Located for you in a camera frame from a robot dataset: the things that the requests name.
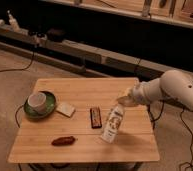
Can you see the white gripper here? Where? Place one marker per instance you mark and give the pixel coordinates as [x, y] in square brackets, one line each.
[138, 96]

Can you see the white plastic bottle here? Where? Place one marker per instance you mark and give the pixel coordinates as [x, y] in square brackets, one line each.
[113, 123]

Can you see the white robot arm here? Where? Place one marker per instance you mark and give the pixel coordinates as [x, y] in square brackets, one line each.
[173, 84]

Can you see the white spray bottle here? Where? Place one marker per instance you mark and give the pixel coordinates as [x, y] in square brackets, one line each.
[13, 22]

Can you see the brown chocolate bar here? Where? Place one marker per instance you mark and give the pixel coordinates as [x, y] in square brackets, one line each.
[95, 118]

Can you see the reddish brown sausage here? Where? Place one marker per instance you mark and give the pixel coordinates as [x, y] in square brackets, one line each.
[63, 141]

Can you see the green plate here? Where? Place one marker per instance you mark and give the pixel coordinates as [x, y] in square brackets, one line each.
[50, 106]

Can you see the white cup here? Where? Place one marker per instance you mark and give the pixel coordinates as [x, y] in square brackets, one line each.
[37, 101]

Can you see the black device on ledge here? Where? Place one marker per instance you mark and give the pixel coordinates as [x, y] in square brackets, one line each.
[56, 35]

